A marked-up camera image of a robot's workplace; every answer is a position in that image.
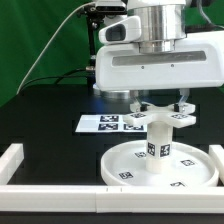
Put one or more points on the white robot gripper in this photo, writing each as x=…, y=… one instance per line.
x=197, y=61

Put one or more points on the white cross-shaped table base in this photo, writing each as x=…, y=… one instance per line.
x=162, y=114

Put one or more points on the white round table top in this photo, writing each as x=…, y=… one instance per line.
x=181, y=165

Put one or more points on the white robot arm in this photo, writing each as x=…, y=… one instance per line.
x=149, y=50

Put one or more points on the white marker sheet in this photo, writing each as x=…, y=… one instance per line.
x=105, y=124

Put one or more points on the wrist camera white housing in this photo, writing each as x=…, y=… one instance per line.
x=125, y=31

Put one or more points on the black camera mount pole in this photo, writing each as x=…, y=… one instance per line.
x=96, y=13

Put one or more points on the white U-shaped frame fence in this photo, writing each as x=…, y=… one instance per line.
x=100, y=199

